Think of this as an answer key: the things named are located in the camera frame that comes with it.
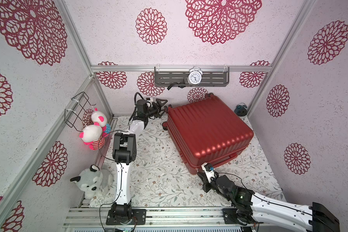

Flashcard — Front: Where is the lower white pink plush toy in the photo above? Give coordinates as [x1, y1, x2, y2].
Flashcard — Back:
[79, 123, 106, 150]

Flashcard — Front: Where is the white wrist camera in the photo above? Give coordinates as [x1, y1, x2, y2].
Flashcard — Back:
[201, 162, 218, 183]
[146, 97, 156, 107]

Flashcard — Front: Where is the black strap on shelf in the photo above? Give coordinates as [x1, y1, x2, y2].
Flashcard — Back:
[167, 81, 188, 91]

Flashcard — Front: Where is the white alarm clock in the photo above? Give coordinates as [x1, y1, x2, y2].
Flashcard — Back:
[188, 67, 203, 85]

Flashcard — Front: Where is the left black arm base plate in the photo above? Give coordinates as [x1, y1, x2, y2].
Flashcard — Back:
[106, 208, 147, 225]

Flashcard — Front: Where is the grey husky plush toy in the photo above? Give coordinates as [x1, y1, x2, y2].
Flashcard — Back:
[70, 164, 113, 200]

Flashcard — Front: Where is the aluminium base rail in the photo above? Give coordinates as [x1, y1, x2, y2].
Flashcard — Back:
[62, 205, 279, 232]

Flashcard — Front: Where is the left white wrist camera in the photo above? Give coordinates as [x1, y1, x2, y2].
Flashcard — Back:
[146, 97, 156, 107]

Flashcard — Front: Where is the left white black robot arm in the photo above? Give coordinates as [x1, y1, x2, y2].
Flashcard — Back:
[106, 99, 168, 225]

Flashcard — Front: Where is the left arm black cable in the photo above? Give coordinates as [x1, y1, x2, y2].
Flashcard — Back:
[98, 92, 146, 232]

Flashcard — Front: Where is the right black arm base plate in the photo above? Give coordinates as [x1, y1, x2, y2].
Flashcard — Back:
[222, 208, 258, 226]

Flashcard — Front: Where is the white pink plush toy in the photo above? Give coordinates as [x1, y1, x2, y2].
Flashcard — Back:
[79, 123, 106, 150]
[91, 108, 111, 136]

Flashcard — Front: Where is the black wire wall basket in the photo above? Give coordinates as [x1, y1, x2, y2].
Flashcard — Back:
[63, 91, 96, 132]

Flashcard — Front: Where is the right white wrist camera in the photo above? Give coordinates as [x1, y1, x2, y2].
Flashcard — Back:
[201, 162, 218, 183]

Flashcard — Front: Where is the upper white pink plush toy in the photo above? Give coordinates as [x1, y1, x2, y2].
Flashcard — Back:
[91, 108, 111, 136]

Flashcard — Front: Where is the red hard-shell suitcase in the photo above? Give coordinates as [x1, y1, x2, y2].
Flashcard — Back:
[166, 95, 254, 175]

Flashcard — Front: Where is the small teal black device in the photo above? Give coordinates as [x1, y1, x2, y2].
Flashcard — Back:
[234, 102, 247, 117]

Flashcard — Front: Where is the floral patterned table mat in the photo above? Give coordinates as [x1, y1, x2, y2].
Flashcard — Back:
[88, 115, 286, 208]

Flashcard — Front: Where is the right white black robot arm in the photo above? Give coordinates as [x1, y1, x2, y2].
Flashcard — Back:
[197, 170, 340, 232]

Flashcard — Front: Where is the grey metal wall shelf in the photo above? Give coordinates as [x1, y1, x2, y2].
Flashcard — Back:
[154, 66, 230, 89]

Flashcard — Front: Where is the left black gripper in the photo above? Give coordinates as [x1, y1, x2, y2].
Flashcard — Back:
[146, 99, 168, 119]

